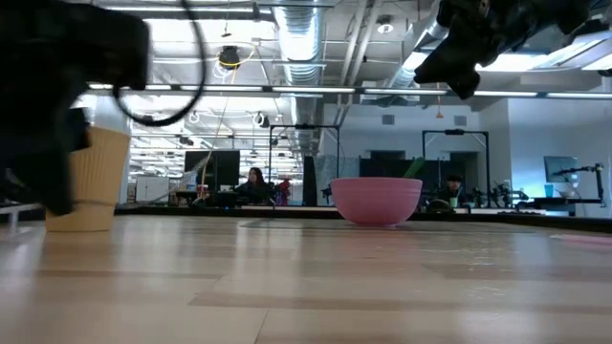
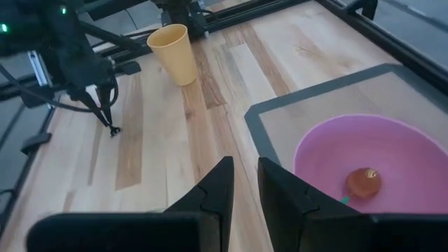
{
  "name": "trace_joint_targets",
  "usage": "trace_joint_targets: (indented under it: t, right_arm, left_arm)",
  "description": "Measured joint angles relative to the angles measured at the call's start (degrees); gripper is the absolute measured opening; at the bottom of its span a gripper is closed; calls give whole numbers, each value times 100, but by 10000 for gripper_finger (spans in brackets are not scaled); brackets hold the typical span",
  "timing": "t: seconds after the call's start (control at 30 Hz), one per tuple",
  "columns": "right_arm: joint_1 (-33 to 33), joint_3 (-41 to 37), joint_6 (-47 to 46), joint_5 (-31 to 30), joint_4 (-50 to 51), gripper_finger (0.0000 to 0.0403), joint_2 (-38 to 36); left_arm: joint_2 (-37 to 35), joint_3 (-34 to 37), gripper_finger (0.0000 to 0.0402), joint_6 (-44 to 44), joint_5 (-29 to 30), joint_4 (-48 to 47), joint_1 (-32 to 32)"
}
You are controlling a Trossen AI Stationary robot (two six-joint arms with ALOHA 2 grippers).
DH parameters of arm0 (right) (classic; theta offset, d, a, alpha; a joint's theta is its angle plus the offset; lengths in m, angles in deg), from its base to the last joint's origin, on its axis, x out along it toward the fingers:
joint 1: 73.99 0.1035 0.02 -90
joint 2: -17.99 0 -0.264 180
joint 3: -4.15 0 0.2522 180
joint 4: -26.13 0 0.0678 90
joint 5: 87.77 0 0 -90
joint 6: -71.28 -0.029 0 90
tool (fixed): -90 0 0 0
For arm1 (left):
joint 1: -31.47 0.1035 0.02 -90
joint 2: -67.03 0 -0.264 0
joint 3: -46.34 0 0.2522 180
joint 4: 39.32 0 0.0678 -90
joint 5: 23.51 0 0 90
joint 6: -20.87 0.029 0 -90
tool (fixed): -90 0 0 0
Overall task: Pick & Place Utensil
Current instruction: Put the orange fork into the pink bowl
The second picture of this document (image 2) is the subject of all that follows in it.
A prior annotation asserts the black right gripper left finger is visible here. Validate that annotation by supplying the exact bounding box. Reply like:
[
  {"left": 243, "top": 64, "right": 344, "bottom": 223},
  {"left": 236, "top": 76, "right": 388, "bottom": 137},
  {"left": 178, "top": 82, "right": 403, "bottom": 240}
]
[{"left": 26, "top": 156, "right": 235, "bottom": 252}]

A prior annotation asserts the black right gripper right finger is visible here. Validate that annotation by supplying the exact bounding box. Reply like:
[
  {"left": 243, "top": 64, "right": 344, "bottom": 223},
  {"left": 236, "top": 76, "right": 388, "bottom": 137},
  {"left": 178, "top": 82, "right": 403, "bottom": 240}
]
[{"left": 258, "top": 157, "right": 448, "bottom": 252}]

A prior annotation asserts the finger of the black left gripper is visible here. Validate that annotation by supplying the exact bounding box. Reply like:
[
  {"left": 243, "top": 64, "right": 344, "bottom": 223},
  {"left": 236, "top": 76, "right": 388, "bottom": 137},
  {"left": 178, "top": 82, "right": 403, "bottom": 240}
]
[
  {"left": 68, "top": 87, "right": 113, "bottom": 130},
  {"left": 97, "top": 86, "right": 122, "bottom": 137}
]

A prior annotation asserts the spoon with green handle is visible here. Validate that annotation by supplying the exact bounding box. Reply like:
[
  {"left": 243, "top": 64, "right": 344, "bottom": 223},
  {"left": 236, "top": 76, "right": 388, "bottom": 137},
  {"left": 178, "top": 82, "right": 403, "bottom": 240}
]
[{"left": 339, "top": 167, "right": 383, "bottom": 206}]

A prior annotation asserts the yellow plastic cup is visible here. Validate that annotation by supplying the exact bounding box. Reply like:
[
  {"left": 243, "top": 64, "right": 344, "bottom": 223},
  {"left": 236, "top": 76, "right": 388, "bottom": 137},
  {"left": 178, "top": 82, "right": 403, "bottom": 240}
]
[{"left": 146, "top": 23, "right": 200, "bottom": 87}]

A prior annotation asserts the pink plastic bowl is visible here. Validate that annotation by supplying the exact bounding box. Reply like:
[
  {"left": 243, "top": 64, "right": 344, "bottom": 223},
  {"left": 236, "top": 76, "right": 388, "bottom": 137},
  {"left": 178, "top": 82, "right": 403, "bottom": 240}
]
[{"left": 293, "top": 113, "right": 448, "bottom": 215}]

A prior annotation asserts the translucent mat with dark border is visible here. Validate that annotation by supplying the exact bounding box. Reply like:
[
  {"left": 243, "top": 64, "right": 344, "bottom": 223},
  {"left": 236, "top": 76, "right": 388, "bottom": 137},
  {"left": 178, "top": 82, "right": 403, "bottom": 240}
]
[{"left": 244, "top": 62, "right": 448, "bottom": 169}]

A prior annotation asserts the silver aluminium bracket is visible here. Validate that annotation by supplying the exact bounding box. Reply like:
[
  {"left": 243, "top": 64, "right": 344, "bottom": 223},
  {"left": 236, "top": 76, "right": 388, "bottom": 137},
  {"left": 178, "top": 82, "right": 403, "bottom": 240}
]
[{"left": 27, "top": 50, "right": 53, "bottom": 88}]

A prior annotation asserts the black aluminium table frame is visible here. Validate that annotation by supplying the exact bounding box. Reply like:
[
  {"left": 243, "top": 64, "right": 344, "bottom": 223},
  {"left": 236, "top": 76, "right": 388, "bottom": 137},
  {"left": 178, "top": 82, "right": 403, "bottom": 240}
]
[{"left": 0, "top": 0, "right": 448, "bottom": 232}]

